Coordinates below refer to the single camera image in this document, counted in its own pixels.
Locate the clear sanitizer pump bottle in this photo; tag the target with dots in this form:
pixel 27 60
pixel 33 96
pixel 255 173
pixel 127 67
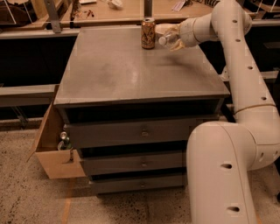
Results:
pixel 224 75

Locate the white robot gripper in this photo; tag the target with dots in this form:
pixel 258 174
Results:
pixel 186 34

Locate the wooden desk in background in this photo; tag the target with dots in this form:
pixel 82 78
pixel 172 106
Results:
pixel 99 13

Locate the gold drink can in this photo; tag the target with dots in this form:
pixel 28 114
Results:
pixel 148 33

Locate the can inside cardboard box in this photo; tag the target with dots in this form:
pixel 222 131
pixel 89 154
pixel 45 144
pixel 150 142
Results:
pixel 64 143

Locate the bottom grey drawer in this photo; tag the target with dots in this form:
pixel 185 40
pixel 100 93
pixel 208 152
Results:
pixel 139 183

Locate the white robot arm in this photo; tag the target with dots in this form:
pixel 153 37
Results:
pixel 219 155

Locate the middle grey drawer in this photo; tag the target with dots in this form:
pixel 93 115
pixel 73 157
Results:
pixel 147 161

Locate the open cardboard box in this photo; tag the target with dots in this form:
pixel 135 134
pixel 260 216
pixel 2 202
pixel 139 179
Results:
pixel 58 164

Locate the clear plastic water bottle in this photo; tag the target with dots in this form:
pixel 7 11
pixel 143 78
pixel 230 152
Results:
pixel 168 40

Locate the grey metal rail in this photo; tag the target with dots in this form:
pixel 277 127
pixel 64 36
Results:
pixel 27 95

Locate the top grey drawer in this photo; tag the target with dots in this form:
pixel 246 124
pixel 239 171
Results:
pixel 101 134

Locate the grey drawer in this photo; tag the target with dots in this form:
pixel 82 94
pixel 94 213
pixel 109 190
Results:
pixel 147 161
pixel 139 183
pixel 101 134

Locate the grey drawer cabinet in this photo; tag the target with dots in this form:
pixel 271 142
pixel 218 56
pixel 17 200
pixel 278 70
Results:
pixel 110 77

